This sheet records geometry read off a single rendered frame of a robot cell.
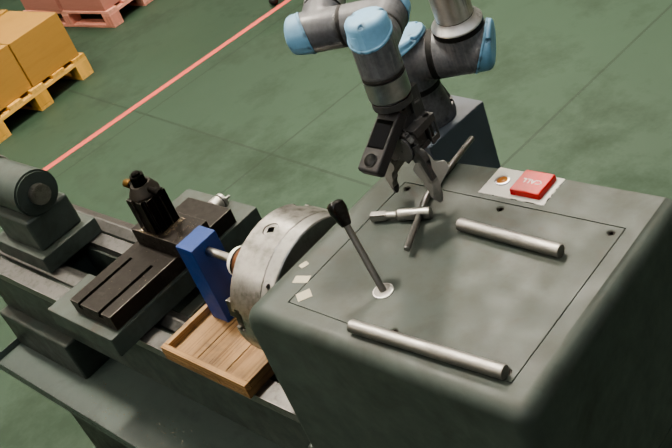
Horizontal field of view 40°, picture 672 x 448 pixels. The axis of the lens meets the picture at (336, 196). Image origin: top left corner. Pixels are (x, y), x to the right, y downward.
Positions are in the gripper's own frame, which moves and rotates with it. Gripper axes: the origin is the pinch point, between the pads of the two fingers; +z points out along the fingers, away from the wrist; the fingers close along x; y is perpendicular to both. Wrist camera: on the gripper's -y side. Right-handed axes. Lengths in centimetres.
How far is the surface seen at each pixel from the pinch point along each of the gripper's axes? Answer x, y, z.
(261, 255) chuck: 25.7, -19.0, 5.7
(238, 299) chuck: 29.3, -25.8, 12.4
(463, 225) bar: -13.3, -4.1, 0.4
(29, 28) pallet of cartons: 454, 152, 79
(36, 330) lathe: 144, -31, 60
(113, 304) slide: 84, -28, 31
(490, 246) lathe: -19.2, -5.5, 2.2
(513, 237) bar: -23.3, -4.2, 0.2
